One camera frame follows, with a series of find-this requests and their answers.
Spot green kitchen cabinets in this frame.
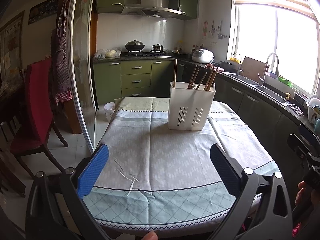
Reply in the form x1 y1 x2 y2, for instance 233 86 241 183
93 0 313 140

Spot bamboo chopstick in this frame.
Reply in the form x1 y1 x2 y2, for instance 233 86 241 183
208 67 218 91
204 66 215 91
204 66 218 91

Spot dark brown wooden chopstick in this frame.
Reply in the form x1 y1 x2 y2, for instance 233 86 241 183
173 59 177 87

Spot red-handled chopstick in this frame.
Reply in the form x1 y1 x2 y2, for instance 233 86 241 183
191 68 199 89
188 65 197 88

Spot black wok with lid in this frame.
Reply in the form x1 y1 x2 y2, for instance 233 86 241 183
125 39 145 52

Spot chrome sink faucet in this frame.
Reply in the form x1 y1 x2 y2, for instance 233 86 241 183
258 52 279 86

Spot white slotted utensil holder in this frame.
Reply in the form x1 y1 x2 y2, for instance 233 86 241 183
168 81 216 131

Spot wooden cutting board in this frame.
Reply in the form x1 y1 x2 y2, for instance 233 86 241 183
240 56 265 83

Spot pale patterned tablecloth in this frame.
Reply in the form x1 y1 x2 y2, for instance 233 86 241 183
83 97 279 235

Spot small steel pot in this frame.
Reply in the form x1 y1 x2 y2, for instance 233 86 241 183
152 43 163 53

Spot light wooden single chopstick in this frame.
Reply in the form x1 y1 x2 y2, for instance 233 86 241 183
195 72 207 90

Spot glass sliding door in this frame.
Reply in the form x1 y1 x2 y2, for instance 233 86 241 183
67 0 97 153

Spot person's right hand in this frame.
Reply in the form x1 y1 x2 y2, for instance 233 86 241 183
295 181 318 206

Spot person's left hand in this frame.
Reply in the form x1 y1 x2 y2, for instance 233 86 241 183
142 231 158 240

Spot white rice cooker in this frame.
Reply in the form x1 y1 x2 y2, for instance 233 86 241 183
192 49 215 64

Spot white waste bin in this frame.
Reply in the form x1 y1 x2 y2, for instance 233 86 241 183
104 102 115 122

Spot checkered hanging apron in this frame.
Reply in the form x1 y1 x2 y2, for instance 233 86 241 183
52 0 72 104

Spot red upholstered wooden chair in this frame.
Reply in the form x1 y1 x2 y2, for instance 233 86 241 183
10 58 68 178

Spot steel range hood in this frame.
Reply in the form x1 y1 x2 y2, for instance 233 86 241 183
121 0 182 18

